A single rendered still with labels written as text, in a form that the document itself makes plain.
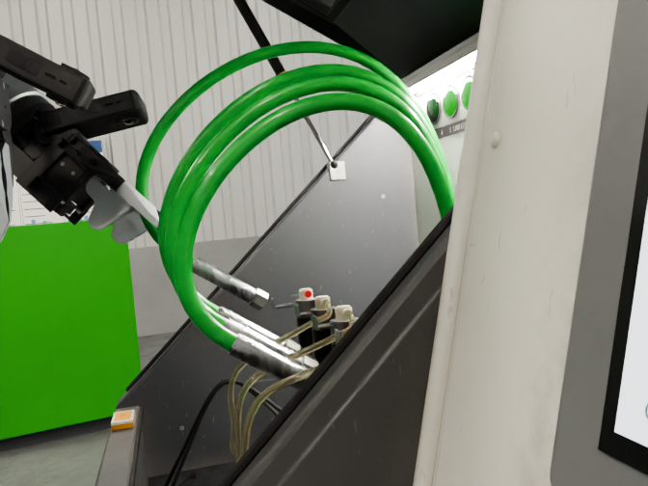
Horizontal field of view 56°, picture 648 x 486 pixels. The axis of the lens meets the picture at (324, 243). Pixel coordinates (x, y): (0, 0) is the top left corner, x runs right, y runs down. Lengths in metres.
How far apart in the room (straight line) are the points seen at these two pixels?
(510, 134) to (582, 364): 0.14
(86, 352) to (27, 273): 0.58
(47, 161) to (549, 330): 0.56
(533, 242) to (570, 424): 0.09
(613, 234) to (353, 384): 0.19
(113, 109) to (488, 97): 0.46
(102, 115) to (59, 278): 3.27
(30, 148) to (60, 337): 3.29
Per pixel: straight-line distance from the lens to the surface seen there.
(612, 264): 0.26
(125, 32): 7.50
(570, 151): 0.30
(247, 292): 0.71
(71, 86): 0.58
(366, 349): 0.39
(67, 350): 4.03
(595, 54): 0.31
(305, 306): 0.72
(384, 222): 1.08
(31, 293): 3.98
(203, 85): 0.72
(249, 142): 0.47
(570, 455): 0.27
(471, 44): 0.85
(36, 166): 0.72
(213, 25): 7.65
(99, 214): 0.68
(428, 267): 0.40
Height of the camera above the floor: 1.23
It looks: 3 degrees down
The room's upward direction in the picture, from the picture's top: 5 degrees counter-clockwise
